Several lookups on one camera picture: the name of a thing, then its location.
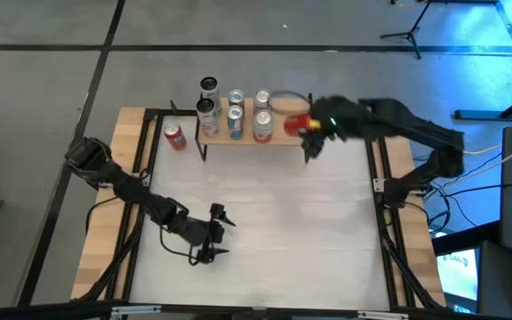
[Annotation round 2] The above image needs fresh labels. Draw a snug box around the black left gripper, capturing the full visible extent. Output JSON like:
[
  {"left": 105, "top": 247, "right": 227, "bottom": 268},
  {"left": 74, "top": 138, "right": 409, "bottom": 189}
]
[{"left": 173, "top": 203, "right": 237, "bottom": 267}]

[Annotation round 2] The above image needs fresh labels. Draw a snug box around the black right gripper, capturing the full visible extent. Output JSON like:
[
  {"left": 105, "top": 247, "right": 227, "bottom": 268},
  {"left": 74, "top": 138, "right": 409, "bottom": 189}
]
[{"left": 302, "top": 94, "right": 366, "bottom": 164}]

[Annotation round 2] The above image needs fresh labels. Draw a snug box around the red soda can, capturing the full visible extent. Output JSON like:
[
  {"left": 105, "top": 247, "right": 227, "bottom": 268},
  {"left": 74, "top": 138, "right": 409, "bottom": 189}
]
[
  {"left": 283, "top": 112, "right": 314, "bottom": 138},
  {"left": 164, "top": 123, "right": 188, "bottom": 151}
]

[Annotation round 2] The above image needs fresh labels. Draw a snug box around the blue and white can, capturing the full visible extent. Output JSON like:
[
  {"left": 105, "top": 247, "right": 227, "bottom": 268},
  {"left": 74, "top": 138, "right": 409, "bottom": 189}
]
[
  {"left": 226, "top": 105, "right": 245, "bottom": 140},
  {"left": 228, "top": 89, "right": 246, "bottom": 110}
]

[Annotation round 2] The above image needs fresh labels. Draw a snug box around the black tripod stand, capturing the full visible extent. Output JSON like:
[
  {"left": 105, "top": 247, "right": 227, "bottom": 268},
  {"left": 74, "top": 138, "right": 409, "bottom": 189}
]
[{"left": 380, "top": 0, "right": 435, "bottom": 60}]

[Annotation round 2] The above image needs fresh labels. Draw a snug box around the lit monitor screen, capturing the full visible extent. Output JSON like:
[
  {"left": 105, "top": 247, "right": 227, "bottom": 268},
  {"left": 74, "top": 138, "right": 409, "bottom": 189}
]
[{"left": 436, "top": 247, "right": 480, "bottom": 313}]

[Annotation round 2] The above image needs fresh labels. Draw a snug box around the wooden shelf with black frame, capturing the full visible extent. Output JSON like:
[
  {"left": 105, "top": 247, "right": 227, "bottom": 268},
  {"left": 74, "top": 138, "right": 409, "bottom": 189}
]
[{"left": 195, "top": 92, "right": 317, "bottom": 164}]

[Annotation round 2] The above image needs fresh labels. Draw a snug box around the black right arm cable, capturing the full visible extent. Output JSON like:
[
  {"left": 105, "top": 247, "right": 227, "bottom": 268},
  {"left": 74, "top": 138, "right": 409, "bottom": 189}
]
[{"left": 268, "top": 90, "right": 311, "bottom": 113}]

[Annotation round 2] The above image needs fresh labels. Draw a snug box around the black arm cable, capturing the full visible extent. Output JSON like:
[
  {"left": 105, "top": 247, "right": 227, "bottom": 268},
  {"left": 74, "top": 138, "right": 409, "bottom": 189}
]
[
  {"left": 85, "top": 197, "right": 208, "bottom": 267},
  {"left": 268, "top": 90, "right": 311, "bottom": 113}
]

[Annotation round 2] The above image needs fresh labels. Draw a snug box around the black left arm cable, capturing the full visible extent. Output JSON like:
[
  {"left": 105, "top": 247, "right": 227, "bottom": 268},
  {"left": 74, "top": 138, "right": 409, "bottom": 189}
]
[{"left": 85, "top": 197, "right": 208, "bottom": 267}]

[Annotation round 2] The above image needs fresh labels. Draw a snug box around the black aluminium table frame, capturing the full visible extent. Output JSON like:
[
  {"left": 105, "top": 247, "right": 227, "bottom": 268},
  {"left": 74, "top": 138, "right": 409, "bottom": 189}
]
[{"left": 71, "top": 106, "right": 448, "bottom": 320}]

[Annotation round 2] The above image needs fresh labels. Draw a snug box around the silver metal bracket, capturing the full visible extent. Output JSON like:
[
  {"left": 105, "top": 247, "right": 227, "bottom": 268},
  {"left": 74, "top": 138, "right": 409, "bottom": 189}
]
[
  {"left": 110, "top": 305, "right": 163, "bottom": 319},
  {"left": 356, "top": 310, "right": 411, "bottom": 320}
]

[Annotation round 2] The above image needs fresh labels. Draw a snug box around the black cable bundle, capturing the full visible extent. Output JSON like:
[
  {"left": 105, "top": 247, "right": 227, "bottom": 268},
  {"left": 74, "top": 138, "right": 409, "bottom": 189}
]
[{"left": 415, "top": 175, "right": 506, "bottom": 236}]

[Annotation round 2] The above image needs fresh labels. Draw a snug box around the black desk frame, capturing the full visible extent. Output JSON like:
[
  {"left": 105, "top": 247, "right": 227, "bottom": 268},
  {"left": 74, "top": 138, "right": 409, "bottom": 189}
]
[{"left": 454, "top": 0, "right": 512, "bottom": 122}]

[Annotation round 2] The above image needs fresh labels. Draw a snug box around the yellow cable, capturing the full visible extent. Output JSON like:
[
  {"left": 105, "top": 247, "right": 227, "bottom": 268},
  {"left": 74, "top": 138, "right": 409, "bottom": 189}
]
[{"left": 462, "top": 146, "right": 506, "bottom": 157}]

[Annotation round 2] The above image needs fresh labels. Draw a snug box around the white cable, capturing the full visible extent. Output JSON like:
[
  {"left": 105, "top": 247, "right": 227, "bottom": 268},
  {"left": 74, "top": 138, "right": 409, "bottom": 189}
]
[{"left": 437, "top": 132, "right": 512, "bottom": 192}]

